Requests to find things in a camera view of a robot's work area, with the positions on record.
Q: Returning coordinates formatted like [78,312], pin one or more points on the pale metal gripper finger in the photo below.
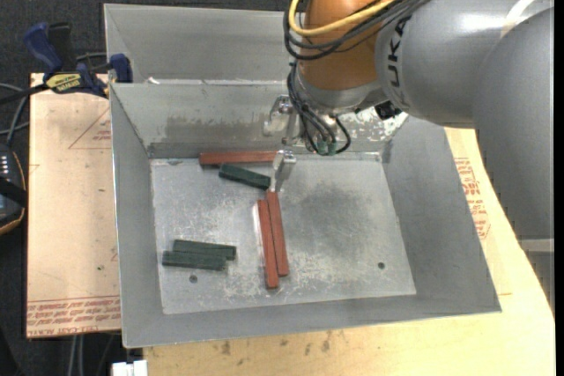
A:
[283,171]
[274,119]

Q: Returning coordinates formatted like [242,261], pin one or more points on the dark green flat block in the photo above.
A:
[244,177]
[207,248]
[194,261]

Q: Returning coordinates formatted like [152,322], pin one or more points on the red-brown flat block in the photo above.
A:
[277,233]
[268,251]
[238,157]

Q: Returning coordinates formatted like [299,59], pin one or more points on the grey metal bin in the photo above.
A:
[335,229]

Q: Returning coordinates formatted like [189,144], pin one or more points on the brown cardboard board, red print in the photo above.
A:
[70,211]

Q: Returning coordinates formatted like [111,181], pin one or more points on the black cylinder on white bracket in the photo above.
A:
[388,110]

